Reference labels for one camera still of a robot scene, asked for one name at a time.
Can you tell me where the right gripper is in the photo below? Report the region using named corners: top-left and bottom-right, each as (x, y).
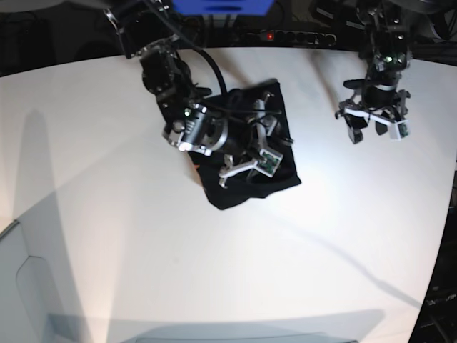
top-left (210, 91), bottom-right (282, 188)

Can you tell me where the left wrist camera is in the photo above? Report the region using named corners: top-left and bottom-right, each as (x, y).
top-left (388, 119), bottom-right (410, 141)

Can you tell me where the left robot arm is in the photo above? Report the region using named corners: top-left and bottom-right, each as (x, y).
top-left (335, 1), bottom-right (412, 144)

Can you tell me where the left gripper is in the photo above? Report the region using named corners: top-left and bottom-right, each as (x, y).
top-left (335, 84), bottom-right (411, 144)

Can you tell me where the black power strip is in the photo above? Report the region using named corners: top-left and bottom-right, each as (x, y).
top-left (236, 30), bottom-right (337, 49)

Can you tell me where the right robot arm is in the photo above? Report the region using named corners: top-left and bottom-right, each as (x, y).
top-left (104, 1), bottom-right (283, 187)

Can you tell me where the black T-shirt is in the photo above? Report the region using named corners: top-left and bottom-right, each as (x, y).
top-left (160, 78), bottom-right (303, 212)

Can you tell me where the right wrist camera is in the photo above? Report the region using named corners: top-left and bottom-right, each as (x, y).
top-left (255, 148), bottom-right (283, 178)

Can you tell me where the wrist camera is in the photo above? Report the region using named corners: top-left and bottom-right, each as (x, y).
top-left (388, 119), bottom-right (410, 141)
top-left (255, 148), bottom-right (283, 178)

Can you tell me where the blue box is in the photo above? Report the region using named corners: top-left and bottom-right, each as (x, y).
top-left (172, 0), bottom-right (274, 16)

